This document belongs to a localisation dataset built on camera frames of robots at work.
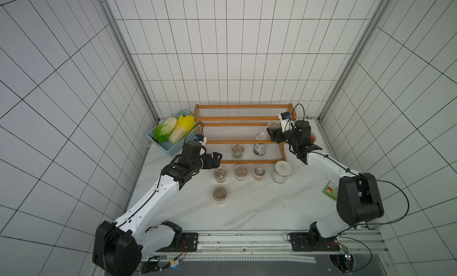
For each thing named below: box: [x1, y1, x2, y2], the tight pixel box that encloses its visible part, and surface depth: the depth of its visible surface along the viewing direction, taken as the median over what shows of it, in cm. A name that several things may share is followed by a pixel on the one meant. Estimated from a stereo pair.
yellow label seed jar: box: [213, 168, 227, 184], surface depth 89 cm
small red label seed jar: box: [252, 164, 266, 182], surface depth 89 cm
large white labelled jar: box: [271, 160, 292, 184], surface depth 87 cm
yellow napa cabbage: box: [168, 114, 196, 145], surface depth 108 cm
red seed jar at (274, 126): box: [267, 120, 282, 134], surface depth 89 cm
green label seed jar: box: [231, 143, 245, 159], surface depth 97 cm
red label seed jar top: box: [234, 164, 249, 182], surface depth 90 cm
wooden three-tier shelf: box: [193, 102, 297, 165], surface depth 97 cm
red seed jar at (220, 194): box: [212, 186, 228, 205], surface depth 83 cm
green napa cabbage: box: [153, 116, 178, 143], surface depth 104 cm
